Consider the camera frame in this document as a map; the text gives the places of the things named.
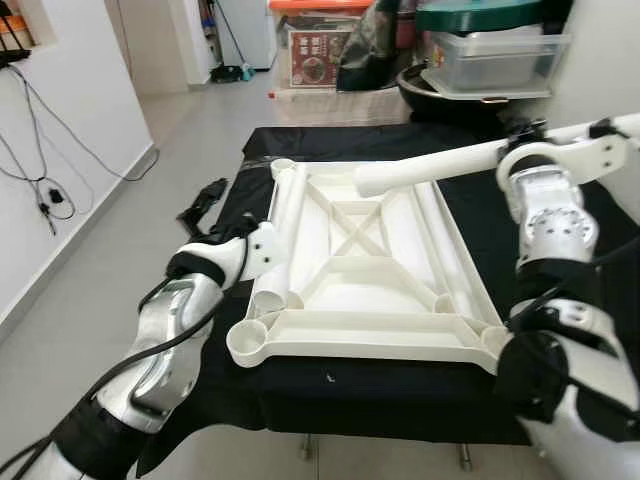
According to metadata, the white plastic table top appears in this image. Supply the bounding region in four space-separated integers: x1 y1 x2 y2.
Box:
226 155 511 373

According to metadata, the clear plastic bin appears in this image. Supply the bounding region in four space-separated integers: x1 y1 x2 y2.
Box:
420 30 573 96

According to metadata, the black round basin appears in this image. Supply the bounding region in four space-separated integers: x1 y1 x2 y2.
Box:
395 65 521 126

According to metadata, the mop with teal head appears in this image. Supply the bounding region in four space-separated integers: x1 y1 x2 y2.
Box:
210 0 256 83

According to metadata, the green pot lid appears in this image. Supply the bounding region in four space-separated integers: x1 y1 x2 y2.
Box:
415 0 546 33

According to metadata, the white low platform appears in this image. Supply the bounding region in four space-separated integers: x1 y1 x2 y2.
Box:
268 88 411 126

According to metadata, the white fridge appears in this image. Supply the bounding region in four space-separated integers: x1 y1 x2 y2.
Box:
215 0 276 71

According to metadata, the red printed carton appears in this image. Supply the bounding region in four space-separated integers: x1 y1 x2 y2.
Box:
288 28 351 89

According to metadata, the black plastic bag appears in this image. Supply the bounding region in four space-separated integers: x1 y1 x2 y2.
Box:
335 0 401 93

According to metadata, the orange lidded storage box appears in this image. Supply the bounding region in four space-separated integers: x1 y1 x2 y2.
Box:
268 0 371 91

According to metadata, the black table cloth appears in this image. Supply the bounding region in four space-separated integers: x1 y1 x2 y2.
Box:
135 122 640 476

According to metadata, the black wifi router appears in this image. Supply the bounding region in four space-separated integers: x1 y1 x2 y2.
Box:
0 20 31 66

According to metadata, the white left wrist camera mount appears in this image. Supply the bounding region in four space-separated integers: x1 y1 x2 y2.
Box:
225 222 286 283

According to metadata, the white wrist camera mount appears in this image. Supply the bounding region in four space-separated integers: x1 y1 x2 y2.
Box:
225 222 286 283
497 128 633 189

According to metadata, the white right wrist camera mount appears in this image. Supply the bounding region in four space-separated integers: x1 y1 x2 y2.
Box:
497 128 633 189

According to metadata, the black wall cable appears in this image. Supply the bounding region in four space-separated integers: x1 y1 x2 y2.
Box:
0 62 161 236

